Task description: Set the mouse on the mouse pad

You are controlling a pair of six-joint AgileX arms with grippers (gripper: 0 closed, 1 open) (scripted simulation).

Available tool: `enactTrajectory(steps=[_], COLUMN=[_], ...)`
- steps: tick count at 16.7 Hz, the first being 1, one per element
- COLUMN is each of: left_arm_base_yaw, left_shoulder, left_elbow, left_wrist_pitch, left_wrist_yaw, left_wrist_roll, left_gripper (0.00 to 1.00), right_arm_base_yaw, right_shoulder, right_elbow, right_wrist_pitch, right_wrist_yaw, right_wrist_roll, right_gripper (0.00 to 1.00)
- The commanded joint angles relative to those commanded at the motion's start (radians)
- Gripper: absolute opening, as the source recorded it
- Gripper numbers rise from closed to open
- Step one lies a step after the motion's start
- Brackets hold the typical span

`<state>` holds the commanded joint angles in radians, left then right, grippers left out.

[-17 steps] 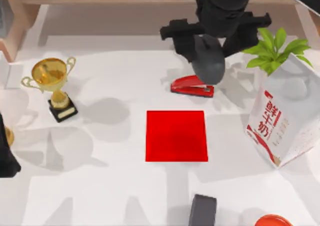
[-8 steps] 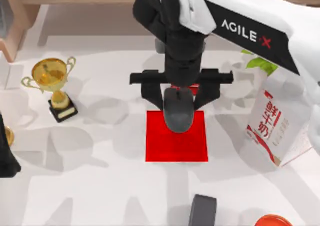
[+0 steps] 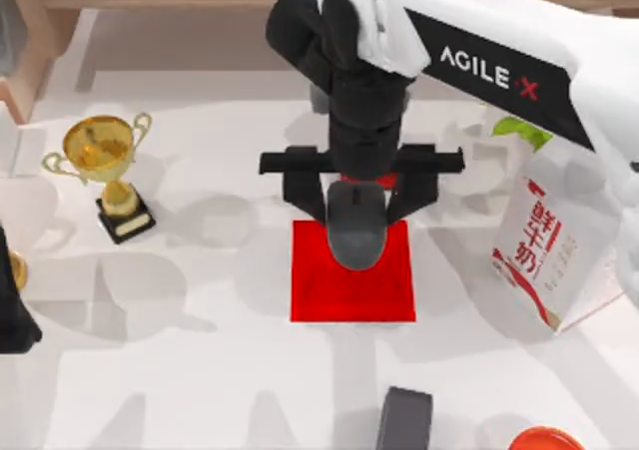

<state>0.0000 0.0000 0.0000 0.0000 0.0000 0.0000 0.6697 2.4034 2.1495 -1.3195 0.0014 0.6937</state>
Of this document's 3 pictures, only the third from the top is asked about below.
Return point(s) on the grey computer mouse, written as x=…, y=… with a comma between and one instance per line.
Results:
x=357, y=230

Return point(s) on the red square mat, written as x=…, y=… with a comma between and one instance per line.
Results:
x=349, y=290

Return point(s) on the white and red milk carton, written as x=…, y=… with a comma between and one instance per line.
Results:
x=554, y=240

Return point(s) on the gold trophy on black base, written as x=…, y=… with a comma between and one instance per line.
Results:
x=107, y=170

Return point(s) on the dark grey box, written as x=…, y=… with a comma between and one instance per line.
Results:
x=403, y=420

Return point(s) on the orange plate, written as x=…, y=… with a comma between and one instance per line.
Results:
x=546, y=441

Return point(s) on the small gold object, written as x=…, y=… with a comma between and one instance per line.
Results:
x=20, y=270

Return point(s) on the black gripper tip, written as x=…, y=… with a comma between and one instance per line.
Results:
x=14, y=300

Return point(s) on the wooden cabinet with dark inside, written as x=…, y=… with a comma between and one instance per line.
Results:
x=20, y=36

